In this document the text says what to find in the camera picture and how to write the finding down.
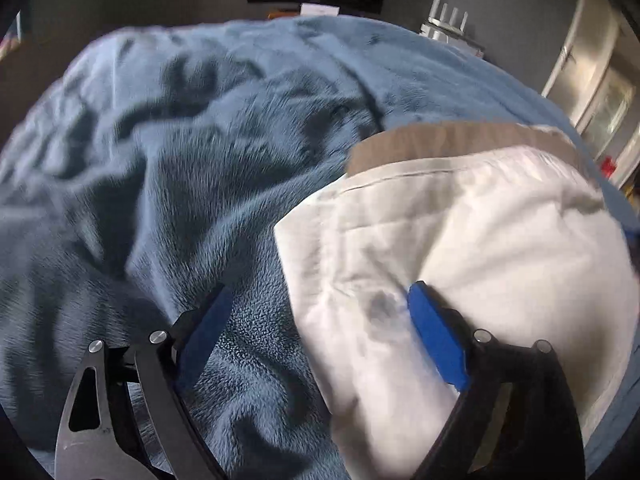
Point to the glass cabinet door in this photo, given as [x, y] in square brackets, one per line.
[612, 110]

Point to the red object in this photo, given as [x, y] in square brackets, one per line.
[608, 166]

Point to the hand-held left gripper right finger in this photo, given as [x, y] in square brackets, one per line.
[437, 340]

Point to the white paper box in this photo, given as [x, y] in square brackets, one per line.
[320, 9]

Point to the white router with antennas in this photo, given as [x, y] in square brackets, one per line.
[447, 27]

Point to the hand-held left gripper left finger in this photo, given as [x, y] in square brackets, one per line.
[202, 340]

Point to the blue fleece blanket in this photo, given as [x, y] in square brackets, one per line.
[175, 160]

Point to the white puffer jacket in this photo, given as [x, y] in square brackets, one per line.
[475, 240]

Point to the white door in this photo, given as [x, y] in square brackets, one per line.
[575, 50]

